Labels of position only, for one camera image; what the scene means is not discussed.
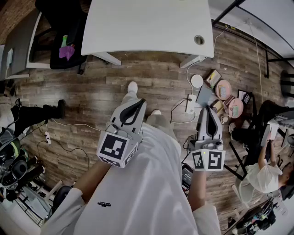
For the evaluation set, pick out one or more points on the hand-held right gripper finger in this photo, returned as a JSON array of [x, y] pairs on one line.
[[202, 124], [218, 130]]

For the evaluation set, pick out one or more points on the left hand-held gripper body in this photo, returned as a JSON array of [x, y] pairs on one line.
[[112, 147]]

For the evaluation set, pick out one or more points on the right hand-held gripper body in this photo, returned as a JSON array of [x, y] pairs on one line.
[[214, 160]]

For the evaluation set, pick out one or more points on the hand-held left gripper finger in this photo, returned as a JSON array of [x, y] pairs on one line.
[[141, 121], [117, 114]]

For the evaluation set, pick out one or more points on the person's right forearm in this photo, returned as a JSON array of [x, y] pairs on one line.
[[197, 192]]

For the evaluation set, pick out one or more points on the person's left forearm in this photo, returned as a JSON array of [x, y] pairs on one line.
[[94, 181]]

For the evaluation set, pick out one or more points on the small white bowl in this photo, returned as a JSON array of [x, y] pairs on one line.
[[232, 127]]

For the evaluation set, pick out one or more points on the person's beige trousers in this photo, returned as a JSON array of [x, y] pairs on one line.
[[158, 124]]

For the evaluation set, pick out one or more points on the person's right white shoe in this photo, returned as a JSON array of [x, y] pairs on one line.
[[156, 112]]

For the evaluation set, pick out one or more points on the person's white shoe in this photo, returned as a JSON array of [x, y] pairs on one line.
[[132, 86], [156, 112]]

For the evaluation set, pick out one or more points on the black metal stand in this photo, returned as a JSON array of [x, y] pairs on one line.
[[237, 161]]

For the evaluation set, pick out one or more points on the large white power strip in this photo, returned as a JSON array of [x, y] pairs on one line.
[[191, 103]]

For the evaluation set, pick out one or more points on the small brown tray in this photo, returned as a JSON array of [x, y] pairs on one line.
[[217, 106]]

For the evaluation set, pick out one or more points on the grey tablet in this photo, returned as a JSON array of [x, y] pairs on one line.
[[204, 96]]

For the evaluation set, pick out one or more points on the black floor box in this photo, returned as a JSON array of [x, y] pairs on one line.
[[187, 176]]

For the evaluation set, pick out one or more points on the person's left white shoe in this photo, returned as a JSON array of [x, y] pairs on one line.
[[132, 86]]

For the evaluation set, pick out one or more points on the black framed card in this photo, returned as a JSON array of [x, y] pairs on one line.
[[244, 96]]

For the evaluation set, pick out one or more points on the white round device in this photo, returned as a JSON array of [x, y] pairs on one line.
[[197, 80]]

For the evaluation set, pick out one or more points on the brown wooden tray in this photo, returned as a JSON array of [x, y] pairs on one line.
[[212, 79]]

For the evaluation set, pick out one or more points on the person's white shirt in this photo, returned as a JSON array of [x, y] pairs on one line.
[[142, 183]]

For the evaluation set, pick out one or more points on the white clipboard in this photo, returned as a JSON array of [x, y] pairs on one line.
[[271, 130]]

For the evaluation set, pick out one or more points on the white table leg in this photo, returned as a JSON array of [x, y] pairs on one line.
[[110, 58], [190, 60]]

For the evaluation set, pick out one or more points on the small white power strip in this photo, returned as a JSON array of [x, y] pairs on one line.
[[47, 137]]

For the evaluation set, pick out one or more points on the black cluttered desk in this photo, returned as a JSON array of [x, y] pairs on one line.
[[252, 220]]

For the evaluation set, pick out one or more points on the white metal rack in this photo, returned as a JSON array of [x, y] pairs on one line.
[[54, 191]]

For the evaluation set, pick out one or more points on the purple cloth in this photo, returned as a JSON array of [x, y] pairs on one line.
[[66, 52]]

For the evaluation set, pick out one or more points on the black slatted stool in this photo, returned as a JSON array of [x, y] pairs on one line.
[[288, 83]]

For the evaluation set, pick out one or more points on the green bottle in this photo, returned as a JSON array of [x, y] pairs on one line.
[[65, 40]]

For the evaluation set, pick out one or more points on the black equipment heap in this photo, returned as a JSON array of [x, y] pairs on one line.
[[18, 168]]

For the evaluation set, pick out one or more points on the black office chair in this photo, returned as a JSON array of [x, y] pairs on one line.
[[66, 23]]

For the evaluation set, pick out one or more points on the black metal pole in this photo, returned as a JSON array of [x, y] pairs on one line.
[[228, 10]]

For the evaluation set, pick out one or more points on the white power adapter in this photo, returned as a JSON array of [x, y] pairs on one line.
[[9, 57]]

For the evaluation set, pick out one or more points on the grey side table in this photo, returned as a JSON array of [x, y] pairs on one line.
[[18, 41]]

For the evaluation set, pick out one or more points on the black metal frame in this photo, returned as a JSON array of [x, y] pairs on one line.
[[266, 66]]

